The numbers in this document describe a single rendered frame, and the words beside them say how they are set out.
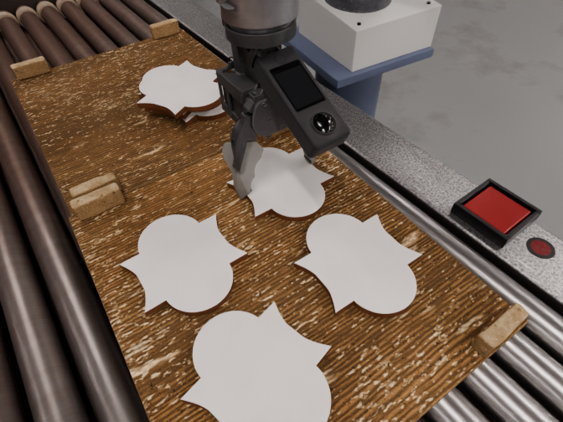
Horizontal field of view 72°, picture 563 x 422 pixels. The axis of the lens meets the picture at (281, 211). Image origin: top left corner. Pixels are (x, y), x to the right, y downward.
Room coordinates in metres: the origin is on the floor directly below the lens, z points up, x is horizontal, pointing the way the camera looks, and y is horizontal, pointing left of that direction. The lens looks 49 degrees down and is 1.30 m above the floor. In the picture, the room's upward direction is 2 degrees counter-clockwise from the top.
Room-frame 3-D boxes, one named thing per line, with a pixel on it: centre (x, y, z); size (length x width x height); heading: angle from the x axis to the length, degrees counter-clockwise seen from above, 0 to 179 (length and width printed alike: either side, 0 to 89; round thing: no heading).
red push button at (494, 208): (0.32, -0.27, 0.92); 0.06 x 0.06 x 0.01; 35
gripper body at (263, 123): (0.40, 0.02, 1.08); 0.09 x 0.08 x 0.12; 32
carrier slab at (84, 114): (0.60, 0.24, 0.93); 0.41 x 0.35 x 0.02; 33
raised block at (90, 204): (0.34, 0.23, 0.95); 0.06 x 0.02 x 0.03; 122
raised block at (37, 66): (0.68, 0.45, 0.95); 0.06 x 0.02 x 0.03; 123
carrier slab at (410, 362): (0.24, 0.01, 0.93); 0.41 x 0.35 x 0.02; 32
